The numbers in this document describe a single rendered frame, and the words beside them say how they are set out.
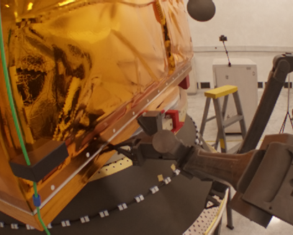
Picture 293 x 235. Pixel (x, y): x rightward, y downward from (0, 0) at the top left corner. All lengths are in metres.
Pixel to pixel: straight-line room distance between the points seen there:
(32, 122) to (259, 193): 0.36
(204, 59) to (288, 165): 8.26
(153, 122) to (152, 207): 0.47
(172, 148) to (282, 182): 0.35
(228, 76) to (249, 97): 0.60
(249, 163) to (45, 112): 0.34
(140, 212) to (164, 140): 0.46
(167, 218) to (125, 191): 0.24
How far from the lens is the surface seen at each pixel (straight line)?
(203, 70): 8.53
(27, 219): 0.50
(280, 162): 0.25
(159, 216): 1.00
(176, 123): 1.06
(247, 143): 0.80
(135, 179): 0.94
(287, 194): 0.24
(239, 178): 0.30
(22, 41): 0.39
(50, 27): 0.43
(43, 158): 0.37
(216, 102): 2.22
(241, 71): 4.48
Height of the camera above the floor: 2.07
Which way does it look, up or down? 19 degrees down
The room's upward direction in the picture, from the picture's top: 8 degrees counter-clockwise
